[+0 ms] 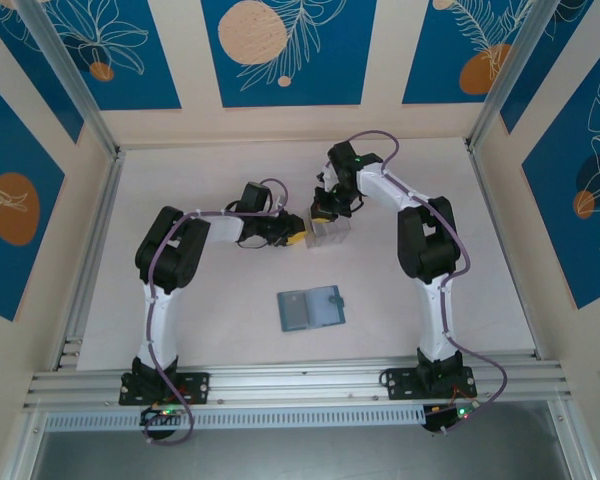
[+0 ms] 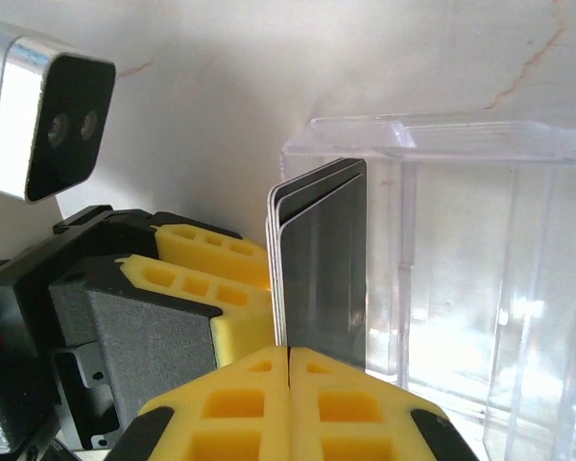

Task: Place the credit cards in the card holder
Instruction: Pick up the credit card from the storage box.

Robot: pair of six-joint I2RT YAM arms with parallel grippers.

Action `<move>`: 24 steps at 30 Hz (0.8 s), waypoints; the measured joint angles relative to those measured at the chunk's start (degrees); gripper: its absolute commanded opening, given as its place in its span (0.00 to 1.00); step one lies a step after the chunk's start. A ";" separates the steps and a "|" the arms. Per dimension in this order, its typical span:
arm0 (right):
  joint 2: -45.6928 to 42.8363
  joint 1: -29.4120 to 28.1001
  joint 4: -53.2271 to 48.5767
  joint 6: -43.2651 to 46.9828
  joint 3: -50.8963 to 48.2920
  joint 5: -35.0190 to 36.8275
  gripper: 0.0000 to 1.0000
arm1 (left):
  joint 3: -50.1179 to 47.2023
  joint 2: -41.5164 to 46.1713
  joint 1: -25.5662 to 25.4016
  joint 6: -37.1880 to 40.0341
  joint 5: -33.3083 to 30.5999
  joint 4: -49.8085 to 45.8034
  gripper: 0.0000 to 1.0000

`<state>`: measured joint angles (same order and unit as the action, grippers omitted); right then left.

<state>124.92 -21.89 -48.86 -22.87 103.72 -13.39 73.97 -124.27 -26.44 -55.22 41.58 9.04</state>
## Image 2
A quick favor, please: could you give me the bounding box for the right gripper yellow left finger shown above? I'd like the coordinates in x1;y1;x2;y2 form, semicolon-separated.
103;346;289;461

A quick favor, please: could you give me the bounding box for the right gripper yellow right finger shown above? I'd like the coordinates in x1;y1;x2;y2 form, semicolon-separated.
289;346;479;461

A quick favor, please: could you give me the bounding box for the clear acrylic card holder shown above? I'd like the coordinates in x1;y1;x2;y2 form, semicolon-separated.
280;112;576;461

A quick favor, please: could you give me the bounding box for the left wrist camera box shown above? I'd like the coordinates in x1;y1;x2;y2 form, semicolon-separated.
0;16;117;206

